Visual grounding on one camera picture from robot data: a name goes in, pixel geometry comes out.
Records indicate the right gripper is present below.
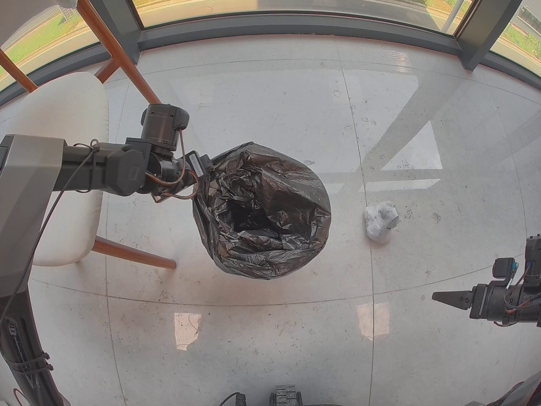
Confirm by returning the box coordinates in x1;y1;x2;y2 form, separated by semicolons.
431;283;515;326

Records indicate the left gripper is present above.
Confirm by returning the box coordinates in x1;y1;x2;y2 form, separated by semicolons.
151;151;214;203

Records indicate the black plastic bag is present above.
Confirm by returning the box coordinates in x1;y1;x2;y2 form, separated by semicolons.
192;142;332;281

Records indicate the crumpled white paper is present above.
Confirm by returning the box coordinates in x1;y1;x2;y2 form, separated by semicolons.
364;200;400;243

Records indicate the white cushioned wooden chair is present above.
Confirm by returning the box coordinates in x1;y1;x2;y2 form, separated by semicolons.
0;0;178;270

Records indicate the window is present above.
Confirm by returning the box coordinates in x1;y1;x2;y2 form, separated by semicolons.
0;0;541;100

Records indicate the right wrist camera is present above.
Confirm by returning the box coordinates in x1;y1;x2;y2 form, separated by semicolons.
492;257;520;289

